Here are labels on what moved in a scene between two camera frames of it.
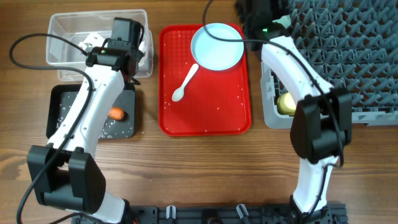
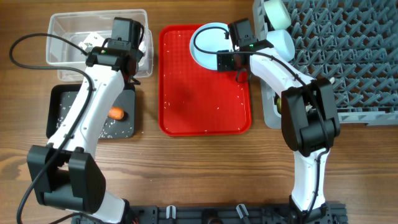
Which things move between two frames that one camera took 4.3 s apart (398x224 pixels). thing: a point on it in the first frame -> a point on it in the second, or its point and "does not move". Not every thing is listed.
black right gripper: (249, 9) -> (225, 62)
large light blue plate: (215, 55) does not move
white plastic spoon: (178, 93) -> (310, 107)
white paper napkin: (92, 41) does not move
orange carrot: (115, 113) does not move
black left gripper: (138, 55) does not move
